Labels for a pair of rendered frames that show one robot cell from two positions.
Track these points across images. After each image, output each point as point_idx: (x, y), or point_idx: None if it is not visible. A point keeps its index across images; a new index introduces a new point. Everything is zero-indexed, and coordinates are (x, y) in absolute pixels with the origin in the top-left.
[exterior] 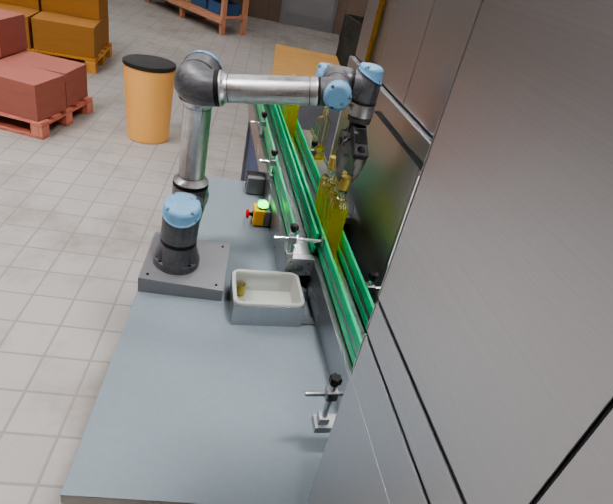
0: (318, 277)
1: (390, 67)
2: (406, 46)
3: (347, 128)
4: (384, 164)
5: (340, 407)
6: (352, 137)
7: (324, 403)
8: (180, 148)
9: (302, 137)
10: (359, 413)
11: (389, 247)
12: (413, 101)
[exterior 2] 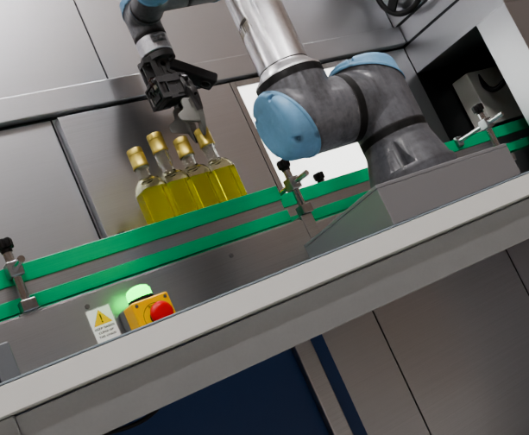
0: (320, 222)
1: (19, 68)
2: (41, 29)
3: (151, 79)
4: (166, 135)
5: (518, 26)
6: (192, 66)
7: (494, 134)
8: (279, 4)
9: None
10: (520, 3)
11: (270, 179)
12: (129, 63)
